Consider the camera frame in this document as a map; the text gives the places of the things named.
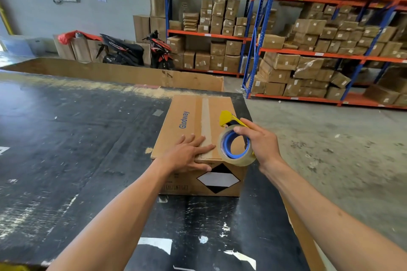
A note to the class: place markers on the red plastic bag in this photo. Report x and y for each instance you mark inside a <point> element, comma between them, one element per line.
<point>68,36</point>

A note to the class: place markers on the person's left thumb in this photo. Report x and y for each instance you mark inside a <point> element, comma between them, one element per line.
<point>203,167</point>

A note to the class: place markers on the person's right forearm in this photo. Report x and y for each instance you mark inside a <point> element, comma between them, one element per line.
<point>324,216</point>

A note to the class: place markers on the person's right thumb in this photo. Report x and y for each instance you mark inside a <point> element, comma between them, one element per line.
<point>241,131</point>

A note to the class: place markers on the person's right hand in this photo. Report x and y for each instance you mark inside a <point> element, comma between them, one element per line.
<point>262,147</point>

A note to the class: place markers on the person's left middle finger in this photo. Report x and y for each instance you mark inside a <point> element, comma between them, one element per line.
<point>200,143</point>

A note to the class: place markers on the large open cardboard carton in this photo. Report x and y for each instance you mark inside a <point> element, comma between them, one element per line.
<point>111,72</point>

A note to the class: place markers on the plastic wrapped bundle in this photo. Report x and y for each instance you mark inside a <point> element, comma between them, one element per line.
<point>22,45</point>

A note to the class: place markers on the clear packing tape roll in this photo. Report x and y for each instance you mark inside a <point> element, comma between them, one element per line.
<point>237,159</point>

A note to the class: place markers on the stack of tall cardboard cartons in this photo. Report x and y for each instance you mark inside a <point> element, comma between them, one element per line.
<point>155,7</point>

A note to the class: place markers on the brown cardboard box diamond label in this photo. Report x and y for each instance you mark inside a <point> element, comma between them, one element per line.
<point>190,115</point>

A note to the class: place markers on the person's left little finger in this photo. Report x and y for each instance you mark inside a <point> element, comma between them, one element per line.
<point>182,140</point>

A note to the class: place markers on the yellow post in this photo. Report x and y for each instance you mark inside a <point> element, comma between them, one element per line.
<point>5,20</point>

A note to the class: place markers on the yellow tape cutter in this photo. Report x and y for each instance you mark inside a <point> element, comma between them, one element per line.
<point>226,117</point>

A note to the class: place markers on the red black motor scooter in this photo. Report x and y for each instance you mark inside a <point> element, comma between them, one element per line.
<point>160,50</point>

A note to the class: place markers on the row of cartons by wall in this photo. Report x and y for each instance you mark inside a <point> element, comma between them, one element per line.
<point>78,50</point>

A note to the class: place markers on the person's left hand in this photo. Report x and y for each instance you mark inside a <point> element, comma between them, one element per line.
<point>181,158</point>

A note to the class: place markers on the pile of cardboard boxes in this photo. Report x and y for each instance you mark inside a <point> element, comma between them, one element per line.
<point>388,86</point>
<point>206,56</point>
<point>334,35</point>
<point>219,16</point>
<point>295,74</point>

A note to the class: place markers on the brown cardboard sheet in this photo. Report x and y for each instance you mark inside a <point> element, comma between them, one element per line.
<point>302,239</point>

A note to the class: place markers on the person's left forearm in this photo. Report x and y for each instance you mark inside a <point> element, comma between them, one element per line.
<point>120,216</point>

